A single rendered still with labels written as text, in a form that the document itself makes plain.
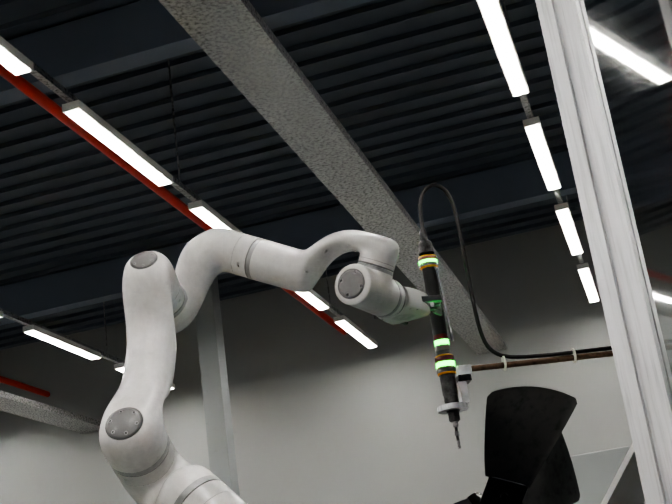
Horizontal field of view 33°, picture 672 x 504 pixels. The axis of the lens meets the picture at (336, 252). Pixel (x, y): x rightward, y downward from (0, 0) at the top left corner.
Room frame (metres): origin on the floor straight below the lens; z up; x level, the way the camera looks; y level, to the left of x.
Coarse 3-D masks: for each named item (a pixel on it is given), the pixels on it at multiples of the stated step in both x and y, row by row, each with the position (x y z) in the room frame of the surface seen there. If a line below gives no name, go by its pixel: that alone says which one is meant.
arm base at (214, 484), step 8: (216, 480) 2.05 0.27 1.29; (200, 488) 2.03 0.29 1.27; (208, 488) 2.03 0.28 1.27; (216, 488) 2.03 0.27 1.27; (224, 488) 2.04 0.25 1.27; (192, 496) 2.02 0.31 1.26; (200, 496) 2.02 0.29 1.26; (208, 496) 2.02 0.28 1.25; (216, 496) 2.02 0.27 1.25; (224, 496) 2.02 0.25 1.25; (232, 496) 2.03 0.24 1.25
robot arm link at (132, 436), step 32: (160, 256) 2.19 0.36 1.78; (128, 288) 2.18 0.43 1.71; (160, 288) 2.18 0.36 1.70; (128, 320) 2.21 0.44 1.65; (160, 320) 2.19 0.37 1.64; (128, 352) 2.19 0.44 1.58; (160, 352) 2.18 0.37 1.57; (128, 384) 2.13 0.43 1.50; (160, 384) 2.14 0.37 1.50; (128, 416) 2.04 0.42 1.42; (160, 416) 2.08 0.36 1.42; (128, 448) 2.03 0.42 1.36; (160, 448) 2.08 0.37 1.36
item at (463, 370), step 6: (462, 366) 2.52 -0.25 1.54; (468, 366) 2.52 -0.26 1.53; (456, 372) 2.54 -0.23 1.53; (462, 372) 2.52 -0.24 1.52; (468, 372) 2.52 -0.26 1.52; (456, 378) 2.53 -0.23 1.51; (462, 378) 2.51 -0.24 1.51; (468, 378) 2.51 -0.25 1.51; (462, 384) 2.51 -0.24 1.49; (462, 390) 2.51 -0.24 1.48; (462, 396) 2.51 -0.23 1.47; (468, 396) 2.52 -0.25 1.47; (456, 402) 2.49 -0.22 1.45; (462, 402) 2.50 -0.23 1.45; (468, 402) 2.52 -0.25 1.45; (438, 408) 2.51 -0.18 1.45; (444, 408) 2.50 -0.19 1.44; (450, 408) 2.49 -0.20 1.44; (456, 408) 2.50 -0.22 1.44; (462, 408) 2.51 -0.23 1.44; (468, 408) 2.53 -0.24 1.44; (444, 414) 2.55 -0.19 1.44
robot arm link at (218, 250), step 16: (192, 240) 2.28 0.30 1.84; (208, 240) 2.26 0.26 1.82; (224, 240) 2.26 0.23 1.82; (240, 240) 2.25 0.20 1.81; (192, 256) 2.28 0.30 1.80; (208, 256) 2.27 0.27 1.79; (224, 256) 2.26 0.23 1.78; (240, 256) 2.25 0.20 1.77; (176, 272) 2.33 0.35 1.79; (192, 272) 2.29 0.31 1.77; (208, 272) 2.28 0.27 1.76; (240, 272) 2.27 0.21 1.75; (192, 288) 2.31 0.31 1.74; (208, 288) 2.32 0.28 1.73; (192, 304) 2.33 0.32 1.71; (176, 320) 2.31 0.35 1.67; (192, 320) 2.36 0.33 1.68
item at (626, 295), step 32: (544, 0) 1.04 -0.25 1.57; (576, 0) 1.03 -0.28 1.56; (544, 32) 1.04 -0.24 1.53; (576, 32) 1.03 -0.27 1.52; (576, 64) 1.03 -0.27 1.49; (576, 96) 1.05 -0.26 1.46; (576, 128) 1.04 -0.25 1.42; (608, 128) 1.05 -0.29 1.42; (576, 160) 1.04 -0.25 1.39; (608, 160) 1.03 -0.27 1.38; (608, 192) 1.03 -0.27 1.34; (608, 224) 1.04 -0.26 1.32; (608, 256) 1.04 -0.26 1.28; (640, 256) 1.05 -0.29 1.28; (608, 288) 1.04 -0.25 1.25; (640, 288) 1.03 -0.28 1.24; (608, 320) 1.04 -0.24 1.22; (640, 320) 1.03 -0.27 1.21; (640, 352) 1.03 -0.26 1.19; (640, 384) 1.05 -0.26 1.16; (640, 416) 1.04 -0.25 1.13; (640, 448) 1.04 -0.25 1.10
